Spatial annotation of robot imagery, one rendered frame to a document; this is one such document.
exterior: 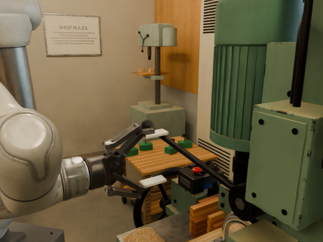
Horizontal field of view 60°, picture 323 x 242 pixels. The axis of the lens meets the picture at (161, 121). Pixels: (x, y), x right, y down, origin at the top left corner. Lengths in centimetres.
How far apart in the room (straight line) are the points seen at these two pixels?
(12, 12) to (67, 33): 258
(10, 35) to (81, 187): 52
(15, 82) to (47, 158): 57
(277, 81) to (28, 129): 41
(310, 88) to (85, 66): 327
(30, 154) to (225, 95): 38
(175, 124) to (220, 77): 245
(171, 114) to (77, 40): 143
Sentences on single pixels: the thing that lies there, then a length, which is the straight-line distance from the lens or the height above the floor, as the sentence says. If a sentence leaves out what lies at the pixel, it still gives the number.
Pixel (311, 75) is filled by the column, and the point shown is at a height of 134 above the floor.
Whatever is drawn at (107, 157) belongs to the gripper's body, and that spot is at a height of 113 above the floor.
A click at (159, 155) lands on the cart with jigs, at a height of 53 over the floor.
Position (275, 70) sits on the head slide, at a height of 134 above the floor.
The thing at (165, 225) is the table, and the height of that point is 90.
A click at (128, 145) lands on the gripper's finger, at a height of 115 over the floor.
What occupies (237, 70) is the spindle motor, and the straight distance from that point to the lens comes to 58.
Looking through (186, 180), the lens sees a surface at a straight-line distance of 85.
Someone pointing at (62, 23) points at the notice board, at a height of 161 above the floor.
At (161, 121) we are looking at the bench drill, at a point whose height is 60.
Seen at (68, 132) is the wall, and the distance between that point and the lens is 368.
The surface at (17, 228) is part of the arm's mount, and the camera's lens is 126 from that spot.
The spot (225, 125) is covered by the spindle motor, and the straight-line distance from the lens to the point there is 61.
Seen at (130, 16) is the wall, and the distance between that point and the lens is 378.
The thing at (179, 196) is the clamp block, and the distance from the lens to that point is 91.
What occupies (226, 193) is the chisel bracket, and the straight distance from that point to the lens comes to 74.
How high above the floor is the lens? 138
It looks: 15 degrees down
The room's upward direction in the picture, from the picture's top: straight up
